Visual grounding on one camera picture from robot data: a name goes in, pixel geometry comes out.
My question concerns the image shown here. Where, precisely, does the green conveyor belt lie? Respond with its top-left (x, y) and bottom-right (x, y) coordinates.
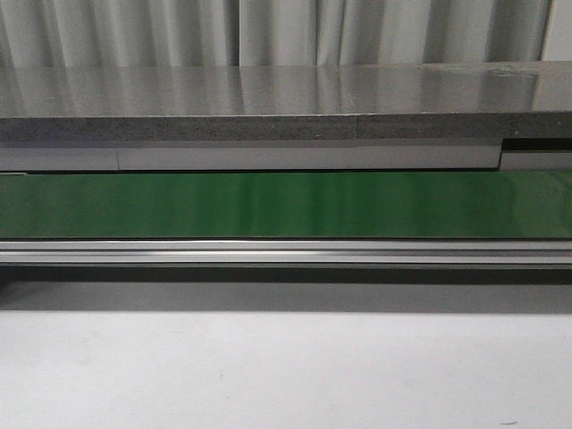
top-left (1, 172), bottom-right (571, 239)

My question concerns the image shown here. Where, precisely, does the grey stone bench slab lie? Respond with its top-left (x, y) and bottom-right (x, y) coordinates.
top-left (0, 61), bottom-right (572, 172)

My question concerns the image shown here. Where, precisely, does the white pleated curtain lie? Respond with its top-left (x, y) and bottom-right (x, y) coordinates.
top-left (1, 1), bottom-right (571, 68)

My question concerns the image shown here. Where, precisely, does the aluminium conveyor frame rail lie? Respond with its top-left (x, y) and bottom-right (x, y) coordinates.
top-left (1, 239), bottom-right (571, 266)

